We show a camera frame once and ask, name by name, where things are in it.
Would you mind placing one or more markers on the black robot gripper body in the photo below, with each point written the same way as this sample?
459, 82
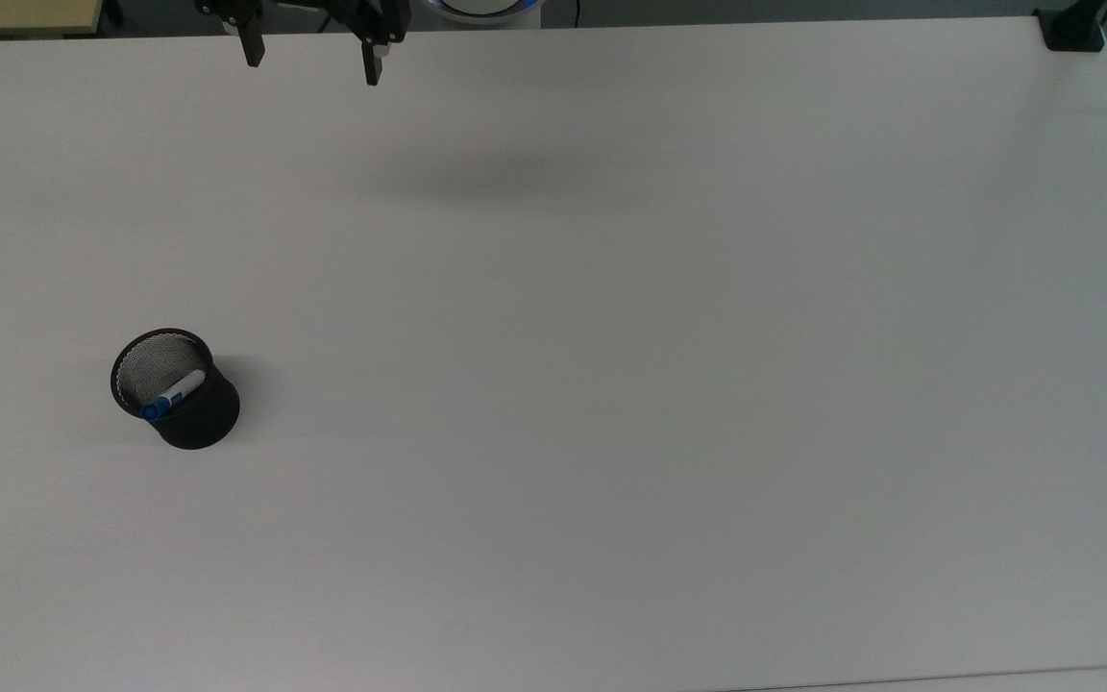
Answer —
376, 17

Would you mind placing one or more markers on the blue and white marker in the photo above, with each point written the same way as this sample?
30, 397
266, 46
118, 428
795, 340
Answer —
175, 394

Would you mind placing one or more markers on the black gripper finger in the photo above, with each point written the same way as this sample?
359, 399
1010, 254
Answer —
373, 65
253, 48

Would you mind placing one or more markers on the yellow wooden table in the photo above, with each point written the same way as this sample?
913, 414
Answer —
15, 15

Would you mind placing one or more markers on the black mesh pen cup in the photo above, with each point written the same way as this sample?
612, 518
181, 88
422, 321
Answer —
198, 413

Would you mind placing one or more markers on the black table clamp mount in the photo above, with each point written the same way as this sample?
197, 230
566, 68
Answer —
1072, 27

